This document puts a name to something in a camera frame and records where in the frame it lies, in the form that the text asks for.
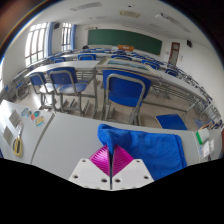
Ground white and green box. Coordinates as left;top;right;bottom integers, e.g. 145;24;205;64
194;128;211;145

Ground round blue sticker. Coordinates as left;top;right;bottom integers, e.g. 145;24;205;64
20;107;30;118

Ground blue chair with grey frame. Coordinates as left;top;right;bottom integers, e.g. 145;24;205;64
29;71;54;110
49;66;91;116
101;69;152;126

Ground group of blue chairs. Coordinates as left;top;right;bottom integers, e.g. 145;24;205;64
49;48;188;78

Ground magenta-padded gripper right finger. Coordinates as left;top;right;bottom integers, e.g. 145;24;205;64
111;144;155;191

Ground blue chair seat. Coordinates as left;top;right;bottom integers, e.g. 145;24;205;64
155;113;189;131

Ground narrow window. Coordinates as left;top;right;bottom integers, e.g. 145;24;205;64
61;22;73;53

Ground long grey desk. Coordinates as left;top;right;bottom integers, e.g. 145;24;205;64
11;59;208;112

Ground long ceiling lamp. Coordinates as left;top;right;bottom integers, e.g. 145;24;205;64
154;12;191;33

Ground small white box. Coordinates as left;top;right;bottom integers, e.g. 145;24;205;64
201;139;216;158

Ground ceiling air vent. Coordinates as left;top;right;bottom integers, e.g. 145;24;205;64
69;2;103;12

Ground ceiling air conditioner panel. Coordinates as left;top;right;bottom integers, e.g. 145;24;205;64
119;9;141;19

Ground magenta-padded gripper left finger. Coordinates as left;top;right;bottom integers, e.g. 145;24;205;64
68;144;111;191

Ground grey card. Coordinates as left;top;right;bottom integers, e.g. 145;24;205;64
2;126;14;146
8;109;22;128

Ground yellow-handled scissors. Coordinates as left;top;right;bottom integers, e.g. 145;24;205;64
12;124;24;158

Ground blue towel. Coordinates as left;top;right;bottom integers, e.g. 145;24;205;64
97;123;188;181

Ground brown wooden door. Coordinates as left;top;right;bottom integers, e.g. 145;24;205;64
168;41;181;66

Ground framed picture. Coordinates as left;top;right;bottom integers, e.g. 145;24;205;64
96;56;161;77

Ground green chalkboard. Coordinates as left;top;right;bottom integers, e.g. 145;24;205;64
87;28;164;56

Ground large window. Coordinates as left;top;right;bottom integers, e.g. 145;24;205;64
24;22;50;68

